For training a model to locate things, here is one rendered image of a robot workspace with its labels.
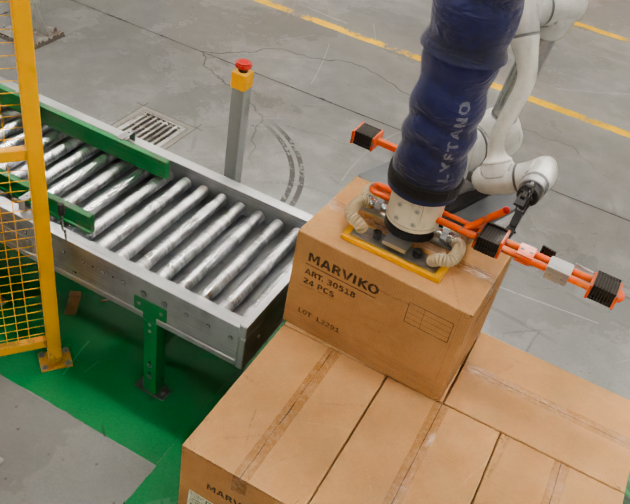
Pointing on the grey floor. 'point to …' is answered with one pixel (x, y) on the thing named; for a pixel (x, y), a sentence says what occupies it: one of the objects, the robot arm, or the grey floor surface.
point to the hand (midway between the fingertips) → (512, 220)
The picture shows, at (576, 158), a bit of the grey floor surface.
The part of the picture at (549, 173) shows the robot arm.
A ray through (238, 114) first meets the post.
